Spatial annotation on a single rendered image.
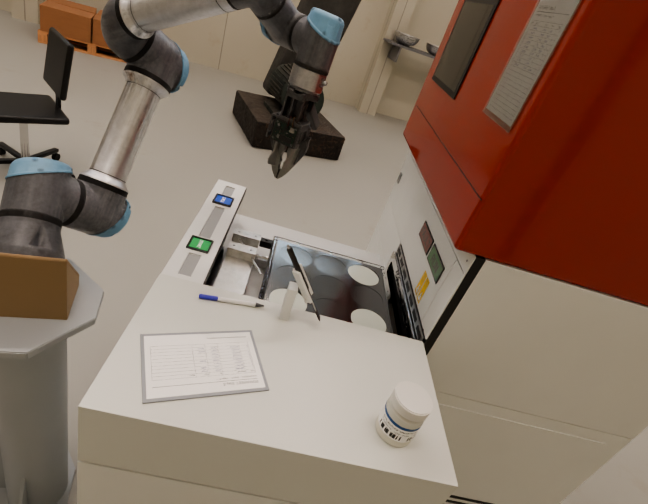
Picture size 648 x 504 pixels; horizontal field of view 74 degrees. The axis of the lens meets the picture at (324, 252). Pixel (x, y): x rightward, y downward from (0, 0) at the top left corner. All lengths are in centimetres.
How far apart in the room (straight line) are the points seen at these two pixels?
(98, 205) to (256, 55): 640
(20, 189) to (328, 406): 76
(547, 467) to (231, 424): 105
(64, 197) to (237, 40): 640
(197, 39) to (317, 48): 646
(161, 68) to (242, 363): 75
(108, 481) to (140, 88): 86
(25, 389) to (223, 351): 57
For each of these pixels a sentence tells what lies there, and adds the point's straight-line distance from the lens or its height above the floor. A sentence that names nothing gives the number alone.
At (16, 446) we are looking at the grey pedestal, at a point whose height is 37.
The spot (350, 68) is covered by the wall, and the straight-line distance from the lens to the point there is 771.
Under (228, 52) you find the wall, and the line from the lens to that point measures 739.
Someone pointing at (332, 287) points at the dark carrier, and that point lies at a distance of 121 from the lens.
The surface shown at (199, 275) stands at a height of 96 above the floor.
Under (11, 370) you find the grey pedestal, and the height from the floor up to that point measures 67.
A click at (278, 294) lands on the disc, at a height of 90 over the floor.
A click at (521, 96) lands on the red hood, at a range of 90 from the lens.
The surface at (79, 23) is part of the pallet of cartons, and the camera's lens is 642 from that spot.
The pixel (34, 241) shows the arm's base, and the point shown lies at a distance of 105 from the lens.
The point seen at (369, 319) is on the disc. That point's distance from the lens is 115.
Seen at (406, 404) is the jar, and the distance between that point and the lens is 77.
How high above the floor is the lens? 158
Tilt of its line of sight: 31 degrees down
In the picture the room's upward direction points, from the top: 20 degrees clockwise
